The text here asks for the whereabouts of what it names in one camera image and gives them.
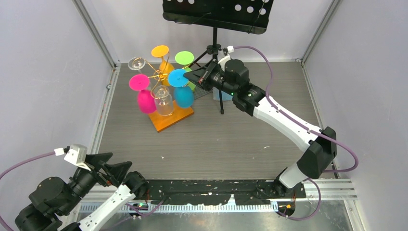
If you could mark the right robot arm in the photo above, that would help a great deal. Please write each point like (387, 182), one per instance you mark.
(317, 144)

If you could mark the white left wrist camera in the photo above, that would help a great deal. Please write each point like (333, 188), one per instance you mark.
(76, 156)

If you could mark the clear wine glass back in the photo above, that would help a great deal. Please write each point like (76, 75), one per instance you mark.
(136, 63)

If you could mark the green wine glass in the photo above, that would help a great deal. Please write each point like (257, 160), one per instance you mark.
(185, 58)

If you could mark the clear wine glass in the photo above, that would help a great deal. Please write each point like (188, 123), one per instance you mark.
(136, 63)
(163, 100)

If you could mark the orange wine glass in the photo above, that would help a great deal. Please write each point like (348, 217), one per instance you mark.
(165, 67)

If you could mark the black music stand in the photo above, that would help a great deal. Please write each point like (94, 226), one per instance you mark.
(249, 16)

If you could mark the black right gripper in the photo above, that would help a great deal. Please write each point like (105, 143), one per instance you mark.
(201, 77)

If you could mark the clear wine glass front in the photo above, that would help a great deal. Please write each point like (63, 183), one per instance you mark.
(163, 100)

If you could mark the pink wine glass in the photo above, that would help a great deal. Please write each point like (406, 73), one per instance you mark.
(145, 100)

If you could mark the blue wine glass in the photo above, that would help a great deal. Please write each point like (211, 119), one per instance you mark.
(182, 93)

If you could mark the grey building plate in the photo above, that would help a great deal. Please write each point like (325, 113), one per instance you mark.
(198, 93)

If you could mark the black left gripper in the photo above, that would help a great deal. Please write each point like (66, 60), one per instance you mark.
(97, 160)

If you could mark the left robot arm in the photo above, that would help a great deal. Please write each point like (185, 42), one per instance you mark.
(54, 198)

